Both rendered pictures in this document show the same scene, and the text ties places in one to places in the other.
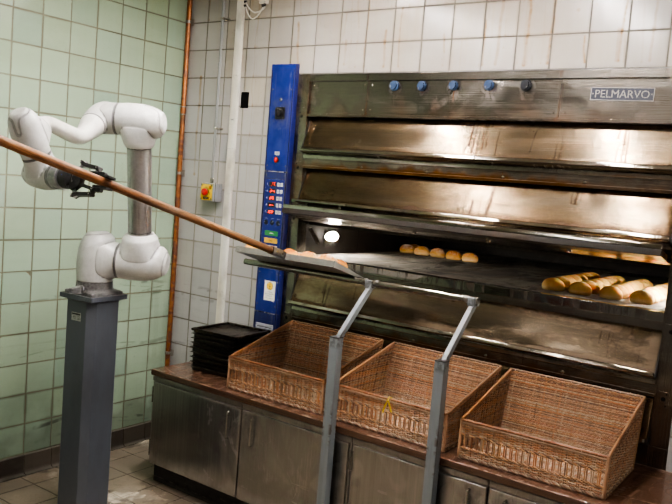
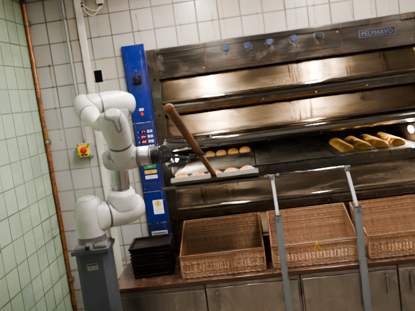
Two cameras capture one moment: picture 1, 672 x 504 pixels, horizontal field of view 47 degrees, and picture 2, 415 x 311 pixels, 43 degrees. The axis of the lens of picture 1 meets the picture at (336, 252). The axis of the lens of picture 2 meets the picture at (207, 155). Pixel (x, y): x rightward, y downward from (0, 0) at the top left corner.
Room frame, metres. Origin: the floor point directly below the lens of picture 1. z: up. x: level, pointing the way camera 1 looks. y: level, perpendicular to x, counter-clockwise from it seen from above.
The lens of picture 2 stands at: (0.55, 1.89, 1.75)
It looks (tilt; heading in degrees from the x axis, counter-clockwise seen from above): 7 degrees down; 329
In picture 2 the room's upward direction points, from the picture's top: 8 degrees counter-clockwise
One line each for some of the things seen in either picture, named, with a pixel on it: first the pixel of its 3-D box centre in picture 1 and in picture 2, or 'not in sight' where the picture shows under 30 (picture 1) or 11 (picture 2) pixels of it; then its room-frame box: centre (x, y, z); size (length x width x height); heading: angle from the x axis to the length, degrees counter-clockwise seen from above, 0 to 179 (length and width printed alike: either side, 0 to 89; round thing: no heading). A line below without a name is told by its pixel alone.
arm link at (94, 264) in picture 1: (98, 255); (90, 215); (3.36, 1.04, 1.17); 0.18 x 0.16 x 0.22; 87
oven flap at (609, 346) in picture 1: (449, 315); (299, 183); (3.43, -0.53, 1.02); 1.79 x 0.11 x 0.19; 55
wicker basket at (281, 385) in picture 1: (305, 363); (222, 244); (3.55, 0.10, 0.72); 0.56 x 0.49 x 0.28; 56
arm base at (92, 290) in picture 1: (90, 287); (91, 241); (3.34, 1.06, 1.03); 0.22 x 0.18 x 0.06; 149
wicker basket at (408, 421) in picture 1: (416, 391); (310, 234); (3.21, -0.39, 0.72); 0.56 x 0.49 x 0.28; 54
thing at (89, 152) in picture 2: (210, 192); (85, 149); (4.27, 0.72, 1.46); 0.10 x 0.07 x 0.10; 55
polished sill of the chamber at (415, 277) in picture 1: (455, 283); (296, 163); (3.45, -0.55, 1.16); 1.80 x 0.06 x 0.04; 55
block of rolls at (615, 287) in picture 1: (614, 286); (364, 141); (3.46, -1.26, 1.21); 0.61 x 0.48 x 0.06; 145
